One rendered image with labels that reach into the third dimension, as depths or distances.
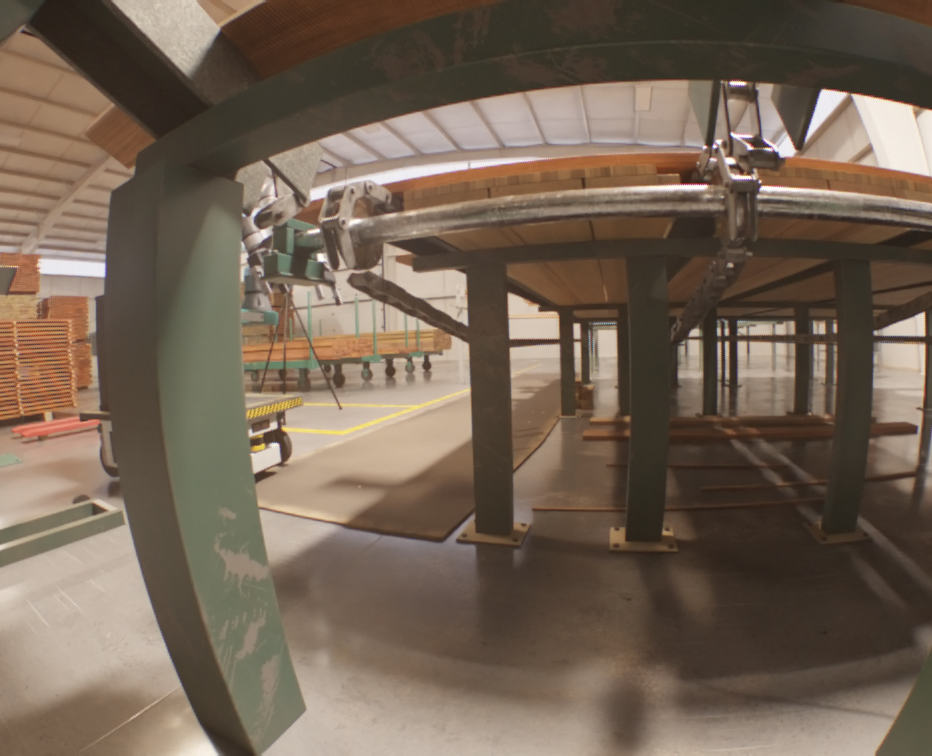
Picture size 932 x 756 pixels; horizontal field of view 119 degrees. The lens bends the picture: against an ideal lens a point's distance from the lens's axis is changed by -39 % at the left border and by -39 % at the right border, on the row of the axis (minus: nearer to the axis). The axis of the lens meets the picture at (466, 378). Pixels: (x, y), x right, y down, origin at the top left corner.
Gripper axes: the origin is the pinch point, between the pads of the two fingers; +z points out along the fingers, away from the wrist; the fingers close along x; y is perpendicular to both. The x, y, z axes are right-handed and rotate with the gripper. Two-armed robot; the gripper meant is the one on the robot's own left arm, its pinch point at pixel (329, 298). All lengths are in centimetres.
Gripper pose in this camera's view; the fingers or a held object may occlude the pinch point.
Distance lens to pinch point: 193.4
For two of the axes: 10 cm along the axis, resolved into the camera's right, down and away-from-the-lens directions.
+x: 3.1, 0.4, 9.5
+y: 8.7, -4.1, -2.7
